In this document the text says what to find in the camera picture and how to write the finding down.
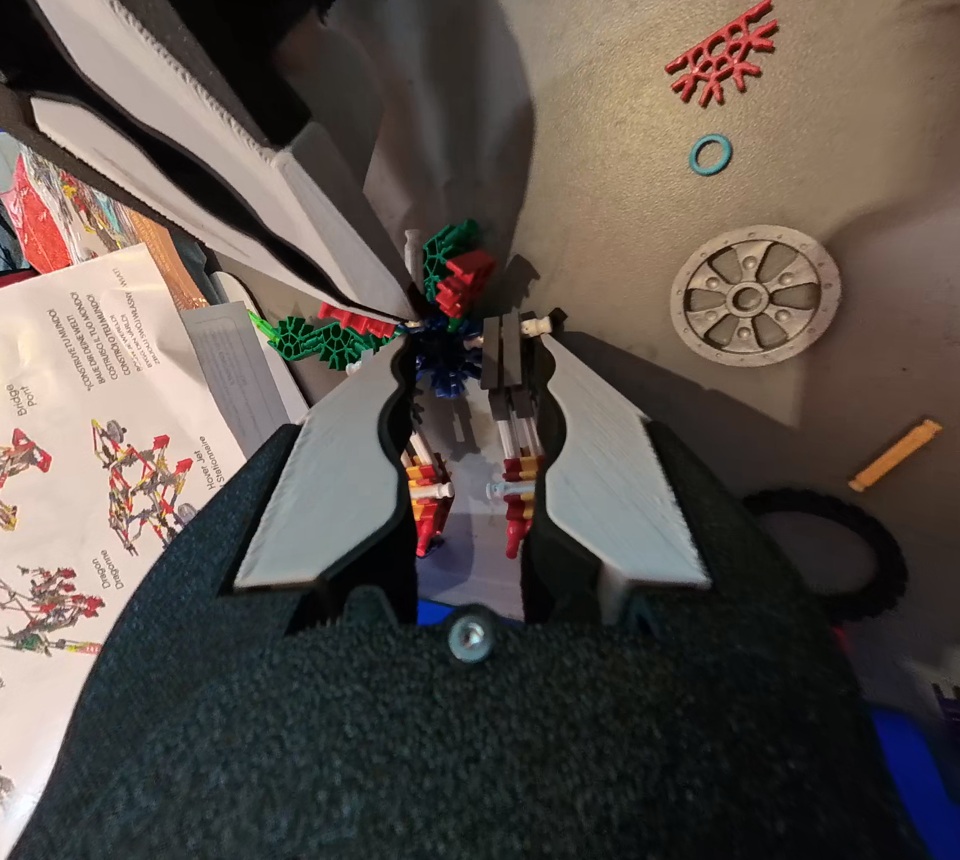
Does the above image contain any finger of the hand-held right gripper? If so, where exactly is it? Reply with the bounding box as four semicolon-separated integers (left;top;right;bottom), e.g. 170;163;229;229
13;0;419;318
28;92;412;321

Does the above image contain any red fan connector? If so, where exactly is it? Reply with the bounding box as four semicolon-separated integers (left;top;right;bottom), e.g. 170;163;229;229
316;302;400;340
664;0;780;108

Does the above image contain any toy instruction booklet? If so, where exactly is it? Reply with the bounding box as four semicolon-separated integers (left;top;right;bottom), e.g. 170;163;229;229
0;242;310;832

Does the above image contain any large black tyre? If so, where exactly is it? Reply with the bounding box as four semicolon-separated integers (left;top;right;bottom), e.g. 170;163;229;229
741;488;909;625

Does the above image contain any short yellow rod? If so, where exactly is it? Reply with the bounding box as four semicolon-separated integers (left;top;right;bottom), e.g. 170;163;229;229
847;417;945;493

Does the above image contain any silver wheel hub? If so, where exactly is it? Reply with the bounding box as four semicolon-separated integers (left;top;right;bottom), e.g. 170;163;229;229
669;224;843;368

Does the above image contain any large blue plastic bin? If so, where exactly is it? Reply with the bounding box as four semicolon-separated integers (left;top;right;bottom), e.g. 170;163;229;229
870;706;960;860

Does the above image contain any white book stand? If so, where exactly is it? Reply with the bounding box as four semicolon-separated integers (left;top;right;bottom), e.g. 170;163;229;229
208;269;258;311

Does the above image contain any green connector chain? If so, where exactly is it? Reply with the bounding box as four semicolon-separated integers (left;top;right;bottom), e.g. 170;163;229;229
266;317;393;371

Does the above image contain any cyan ring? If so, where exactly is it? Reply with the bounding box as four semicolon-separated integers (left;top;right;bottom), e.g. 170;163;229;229
687;133;735;177

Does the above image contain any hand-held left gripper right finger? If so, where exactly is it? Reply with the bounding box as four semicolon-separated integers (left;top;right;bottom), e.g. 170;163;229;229
525;332;712;624

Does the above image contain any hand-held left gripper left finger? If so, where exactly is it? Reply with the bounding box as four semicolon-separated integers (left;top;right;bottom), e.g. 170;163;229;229
232;337;421;627

